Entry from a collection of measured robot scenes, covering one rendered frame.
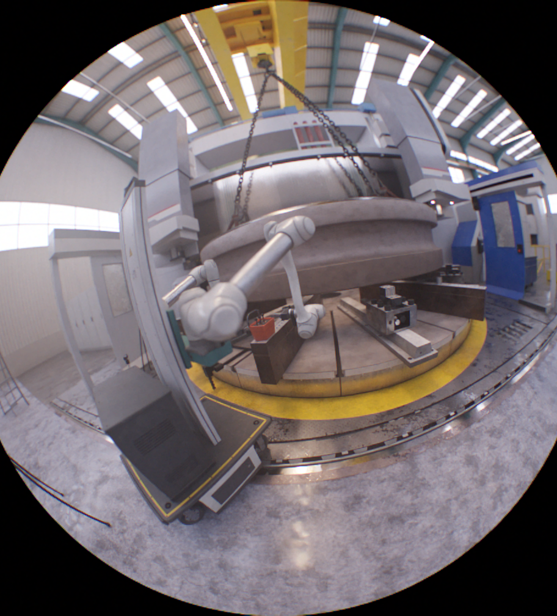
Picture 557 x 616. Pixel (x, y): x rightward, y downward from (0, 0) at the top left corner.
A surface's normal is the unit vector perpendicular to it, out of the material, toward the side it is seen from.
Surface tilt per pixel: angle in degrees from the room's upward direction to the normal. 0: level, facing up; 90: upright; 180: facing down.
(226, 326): 92
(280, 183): 90
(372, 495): 0
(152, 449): 90
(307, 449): 0
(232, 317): 93
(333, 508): 0
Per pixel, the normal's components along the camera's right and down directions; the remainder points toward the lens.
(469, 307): -0.91, 0.26
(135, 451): 0.84, -0.05
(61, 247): 0.98, -0.18
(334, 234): -0.16, 0.25
